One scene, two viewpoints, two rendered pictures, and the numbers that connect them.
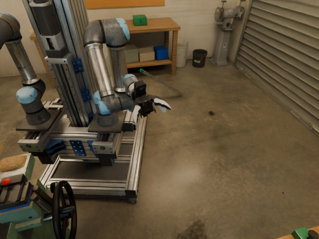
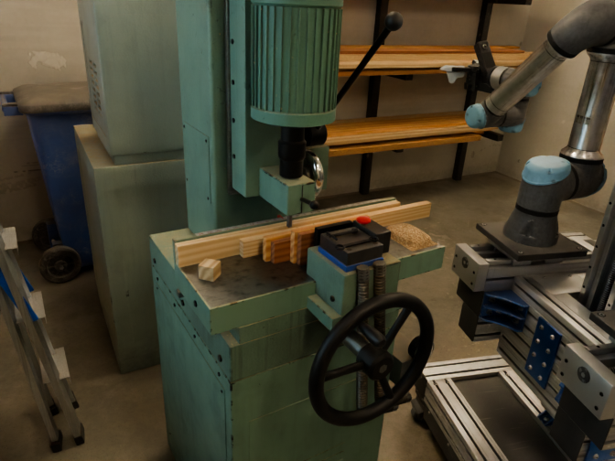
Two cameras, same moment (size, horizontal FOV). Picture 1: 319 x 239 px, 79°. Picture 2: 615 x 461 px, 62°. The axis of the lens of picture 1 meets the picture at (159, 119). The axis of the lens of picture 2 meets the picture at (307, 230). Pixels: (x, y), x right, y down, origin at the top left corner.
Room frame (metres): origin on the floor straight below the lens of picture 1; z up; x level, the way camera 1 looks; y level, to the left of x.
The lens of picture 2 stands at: (0.06, -0.28, 1.43)
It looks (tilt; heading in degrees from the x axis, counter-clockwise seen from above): 25 degrees down; 74
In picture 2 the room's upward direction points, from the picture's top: 3 degrees clockwise
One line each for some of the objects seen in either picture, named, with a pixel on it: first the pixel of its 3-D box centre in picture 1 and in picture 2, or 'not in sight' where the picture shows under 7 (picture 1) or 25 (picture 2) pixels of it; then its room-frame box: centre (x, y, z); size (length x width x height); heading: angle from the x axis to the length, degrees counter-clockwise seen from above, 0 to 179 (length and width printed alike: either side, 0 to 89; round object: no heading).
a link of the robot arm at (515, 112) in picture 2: not in sight; (509, 114); (1.13, 1.15, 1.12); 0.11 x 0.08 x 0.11; 12
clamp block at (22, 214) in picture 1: (22, 201); (351, 273); (0.41, 0.58, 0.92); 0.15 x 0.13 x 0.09; 16
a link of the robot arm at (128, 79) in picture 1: (132, 84); not in sight; (0.87, 0.14, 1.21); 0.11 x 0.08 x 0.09; 24
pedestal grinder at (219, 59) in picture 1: (224, 33); not in sight; (3.92, -1.24, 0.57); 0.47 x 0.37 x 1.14; 103
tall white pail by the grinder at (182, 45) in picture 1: (180, 53); not in sight; (3.79, -0.41, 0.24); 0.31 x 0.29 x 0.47; 103
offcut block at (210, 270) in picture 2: not in sight; (210, 269); (0.13, 0.65, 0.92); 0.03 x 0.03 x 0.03; 58
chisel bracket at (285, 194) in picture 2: not in sight; (286, 191); (0.31, 0.78, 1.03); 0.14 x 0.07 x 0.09; 106
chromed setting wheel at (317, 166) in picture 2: not in sight; (307, 174); (0.40, 0.92, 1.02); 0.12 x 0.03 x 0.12; 106
